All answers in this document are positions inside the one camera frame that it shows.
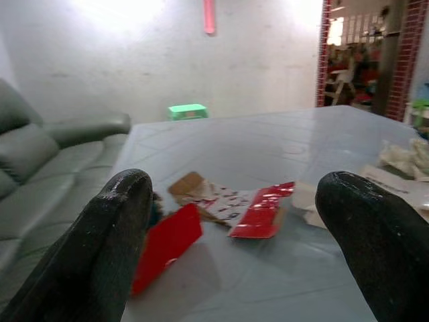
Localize pink hanging wall strip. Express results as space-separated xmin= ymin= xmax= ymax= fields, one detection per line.
xmin=203 ymin=0 xmax=217 ymax=36

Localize white printed torn cardboard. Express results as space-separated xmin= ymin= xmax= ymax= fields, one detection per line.
xmin=167 ymin=171 xmax=259 ymax=228

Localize red cardboard box piece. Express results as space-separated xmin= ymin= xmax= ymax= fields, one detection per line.
xmin=131 ymin=203 xmax=204 ymax=297

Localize red brick pillar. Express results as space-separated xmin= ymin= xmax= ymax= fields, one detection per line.
xmin=384 ymin=0 xmax=428 ymax=122

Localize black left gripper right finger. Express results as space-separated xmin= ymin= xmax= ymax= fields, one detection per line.
xmin=315 ymin=170 xmax=429 ymax=322

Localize grey-green leather sofa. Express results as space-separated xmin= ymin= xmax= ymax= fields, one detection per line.
xmin=0 ymin=78 xmax=131 ymax=311

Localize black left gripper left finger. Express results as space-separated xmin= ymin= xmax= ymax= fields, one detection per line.
xmin=0 ymin=168 xmax=154 ymax=322

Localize white wooden chair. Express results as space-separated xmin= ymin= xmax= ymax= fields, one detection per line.
xmin=324 ymin=50 xmax=359 ymax=107

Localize green plastic stool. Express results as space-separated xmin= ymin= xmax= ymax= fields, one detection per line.
xmin=167 ymin=104 xmax=208 ymax=121

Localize red foil torn wrapper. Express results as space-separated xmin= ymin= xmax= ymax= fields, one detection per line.
xmin=228 ymin=181 xmax=296 ymax=239

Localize crumpled white paper wad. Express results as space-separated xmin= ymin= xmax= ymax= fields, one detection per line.
xmin=378 ymin=138 xmax=429 ymax=182

